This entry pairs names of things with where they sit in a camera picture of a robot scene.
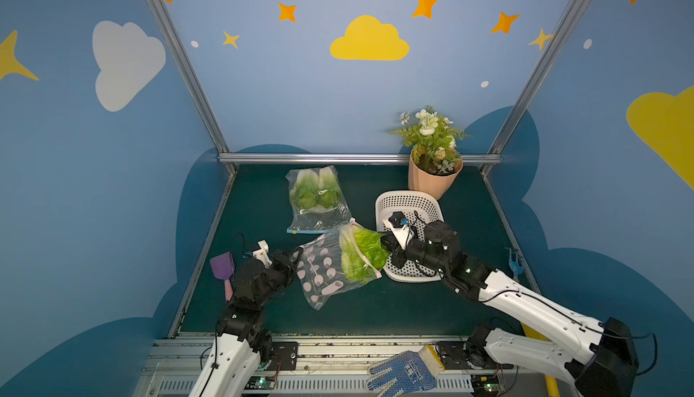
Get green chinese cabbage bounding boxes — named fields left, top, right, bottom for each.
left=339, top=223, right=390, bottom=284

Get pink-zip dotted zip-top bag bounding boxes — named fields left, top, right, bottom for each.
left=296, top=220, right=375, bottom=310

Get blue-zip bag with cabbages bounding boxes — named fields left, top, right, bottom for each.
left=286, top=166, right=352, bottom=234

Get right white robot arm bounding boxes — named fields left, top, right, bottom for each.
left=381, top=212, right=642, bottom=396

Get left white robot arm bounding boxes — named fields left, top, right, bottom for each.
left=190, top=247, right=304, bottom=396

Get white perforated plastic basket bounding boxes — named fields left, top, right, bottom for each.
left=375, top=190, right=444, bottom=283

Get potted artificial flower plant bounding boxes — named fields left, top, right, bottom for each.
left=390, top=106, right=468, bottom=200

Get blue dotted work glove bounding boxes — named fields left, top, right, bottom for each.
left=366, top=346, right=445, bottom=397

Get yellow plastic shovel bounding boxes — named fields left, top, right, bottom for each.
left=522, top=323, right=560, bottom=397

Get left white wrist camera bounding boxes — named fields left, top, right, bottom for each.
left=252, top=240, right=272, bottom=269

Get blue garden fork wooden handle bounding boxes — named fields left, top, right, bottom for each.
left=508, top=248, right=525, bottom=282

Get aluminium frame back rail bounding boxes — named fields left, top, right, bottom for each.
left=218, top=152, right=504, bottom=167

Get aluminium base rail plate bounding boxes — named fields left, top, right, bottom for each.
left=133, top=333, right=576, bottom=396

